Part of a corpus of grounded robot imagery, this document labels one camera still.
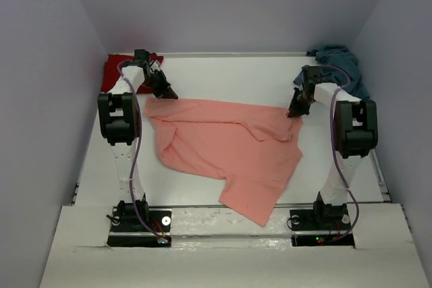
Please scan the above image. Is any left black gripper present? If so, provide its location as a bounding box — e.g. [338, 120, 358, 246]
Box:
[141, 70, 178, 100]

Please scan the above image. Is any pink t shirt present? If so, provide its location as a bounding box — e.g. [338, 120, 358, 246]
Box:
[143, 98, 302, 226]

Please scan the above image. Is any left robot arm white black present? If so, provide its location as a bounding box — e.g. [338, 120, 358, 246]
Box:
[97, 49, 178, 231]

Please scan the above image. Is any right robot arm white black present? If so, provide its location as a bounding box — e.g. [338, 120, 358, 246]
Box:
[287, 65, 378, 234]

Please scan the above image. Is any red folded t shirt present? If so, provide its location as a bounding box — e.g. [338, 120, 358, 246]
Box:
[100, 53, 164, 94]

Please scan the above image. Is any blue crumpled t shirt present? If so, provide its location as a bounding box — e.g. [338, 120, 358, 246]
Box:
[306, 45, 370, 100]

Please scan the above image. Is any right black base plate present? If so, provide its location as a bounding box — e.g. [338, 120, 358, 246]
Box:
[286, 209, 355, 247]

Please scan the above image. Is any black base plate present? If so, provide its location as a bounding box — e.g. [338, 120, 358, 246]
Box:
[106, 208, 172, 248]
[286, 209, 355, 247]

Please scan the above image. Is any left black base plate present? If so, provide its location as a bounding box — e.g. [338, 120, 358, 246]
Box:
[106, 208, 172, 248]

